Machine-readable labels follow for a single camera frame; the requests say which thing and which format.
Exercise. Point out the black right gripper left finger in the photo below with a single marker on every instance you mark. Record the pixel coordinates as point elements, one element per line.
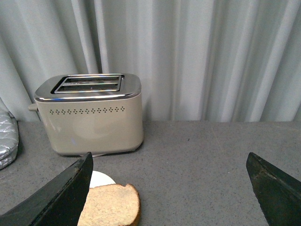
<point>59,202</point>

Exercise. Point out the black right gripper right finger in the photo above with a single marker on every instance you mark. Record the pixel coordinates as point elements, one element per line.
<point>278,193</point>

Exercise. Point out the slice of brown bread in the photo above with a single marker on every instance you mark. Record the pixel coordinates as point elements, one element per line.
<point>111,205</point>

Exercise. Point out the beige two-slot toaster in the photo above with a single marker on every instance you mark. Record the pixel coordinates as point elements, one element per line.
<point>96,113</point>

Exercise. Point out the white round plate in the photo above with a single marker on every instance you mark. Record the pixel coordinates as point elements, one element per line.
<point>100,179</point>

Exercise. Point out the lower silver quilted oven mitt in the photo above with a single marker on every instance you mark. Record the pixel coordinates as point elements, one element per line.
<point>7,159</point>

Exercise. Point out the silver quilted oven mitt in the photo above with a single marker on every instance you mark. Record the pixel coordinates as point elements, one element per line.
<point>9,137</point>
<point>7,159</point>

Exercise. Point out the upper silver quilted oven mitt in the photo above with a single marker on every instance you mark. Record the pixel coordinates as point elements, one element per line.
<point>9,137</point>

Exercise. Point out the grey curtain backdrop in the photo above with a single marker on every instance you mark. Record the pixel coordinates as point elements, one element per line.
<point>214,60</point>

